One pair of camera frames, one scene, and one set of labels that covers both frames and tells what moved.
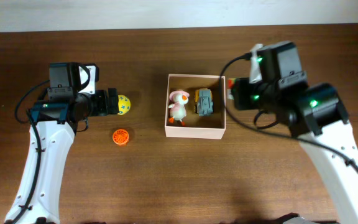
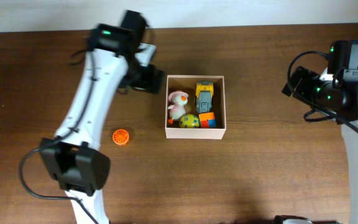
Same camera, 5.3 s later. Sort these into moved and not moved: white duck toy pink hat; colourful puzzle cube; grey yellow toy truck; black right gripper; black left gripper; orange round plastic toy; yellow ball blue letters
Moved: black left gripper; yellow ball blue letters; grey yellow toy truck; colourful puzzle cube; black right gripper
Not moved: white duck toy pink hat; orange round plastic toy
